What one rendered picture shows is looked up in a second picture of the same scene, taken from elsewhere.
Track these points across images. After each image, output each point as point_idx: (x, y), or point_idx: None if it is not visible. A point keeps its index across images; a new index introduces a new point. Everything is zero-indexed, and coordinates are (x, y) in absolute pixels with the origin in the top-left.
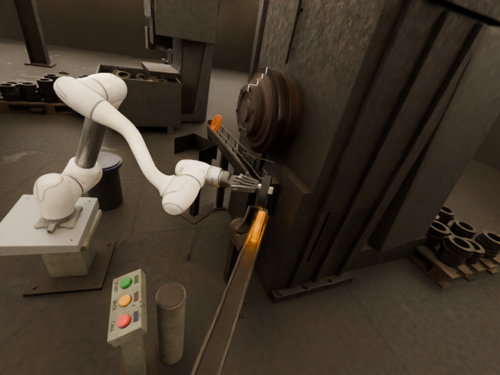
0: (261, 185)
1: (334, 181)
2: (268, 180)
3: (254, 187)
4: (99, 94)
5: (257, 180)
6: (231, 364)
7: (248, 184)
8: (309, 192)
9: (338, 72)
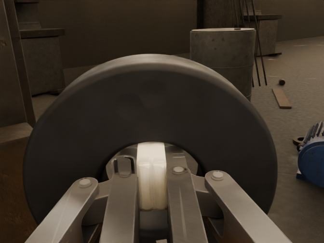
0: (240, 94)
1: (21, 60)
2: (184, 59)
3: (214, 173)
4: None
5: (74, 185)
6: None
7: (190, 223)
8: (28, 126)
9: None
